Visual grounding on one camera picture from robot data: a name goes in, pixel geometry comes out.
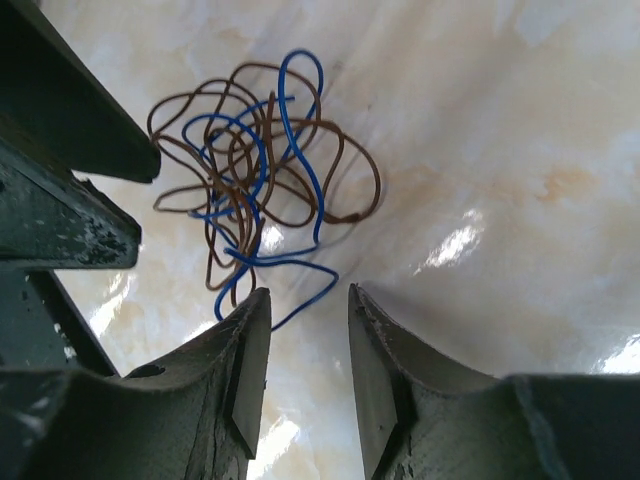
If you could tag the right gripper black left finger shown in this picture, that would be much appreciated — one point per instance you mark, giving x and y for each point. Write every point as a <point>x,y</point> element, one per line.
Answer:
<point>191,414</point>

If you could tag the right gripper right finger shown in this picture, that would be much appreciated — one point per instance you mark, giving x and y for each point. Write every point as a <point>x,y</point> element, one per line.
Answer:
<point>423,415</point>

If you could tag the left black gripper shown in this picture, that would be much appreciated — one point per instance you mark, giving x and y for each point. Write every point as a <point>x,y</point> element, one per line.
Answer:
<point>51,220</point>

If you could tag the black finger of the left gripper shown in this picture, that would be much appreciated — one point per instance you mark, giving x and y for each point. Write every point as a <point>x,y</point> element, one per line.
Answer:
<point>52,96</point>

